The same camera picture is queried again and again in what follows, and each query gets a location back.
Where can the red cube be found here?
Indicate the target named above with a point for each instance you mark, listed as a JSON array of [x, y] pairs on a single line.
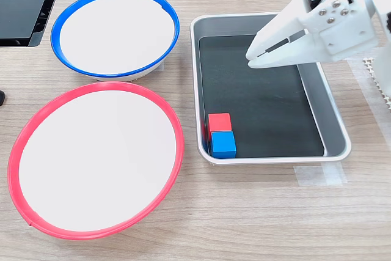
[[219, 122]]

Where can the blue cube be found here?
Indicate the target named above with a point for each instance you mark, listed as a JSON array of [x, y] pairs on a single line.
[[223, 145]]

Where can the steel tray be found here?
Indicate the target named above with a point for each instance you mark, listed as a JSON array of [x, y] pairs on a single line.
[[229, 25]]

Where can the black tray mat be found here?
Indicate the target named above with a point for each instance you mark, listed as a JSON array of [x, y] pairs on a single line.
[[259, 105]]

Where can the clear tape sheet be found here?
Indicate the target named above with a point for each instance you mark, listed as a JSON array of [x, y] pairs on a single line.
[[363, 90]]

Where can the clear tape strip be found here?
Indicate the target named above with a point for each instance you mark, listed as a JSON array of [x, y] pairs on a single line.
[[320, 174]]

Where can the white plate with blue rim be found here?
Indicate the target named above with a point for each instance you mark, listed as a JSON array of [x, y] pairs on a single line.
[[116, 31]]

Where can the white plate with red rim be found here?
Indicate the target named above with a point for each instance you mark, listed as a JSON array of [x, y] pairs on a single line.
[[97, 163]]

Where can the black device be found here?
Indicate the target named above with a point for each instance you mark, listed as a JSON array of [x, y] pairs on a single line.
[[21, 7]]

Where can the small black object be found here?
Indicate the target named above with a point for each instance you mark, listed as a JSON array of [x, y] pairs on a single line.
[[2, 97]]

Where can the pale perforated base plate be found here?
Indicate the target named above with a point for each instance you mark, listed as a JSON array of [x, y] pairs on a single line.
[[370, 63]]

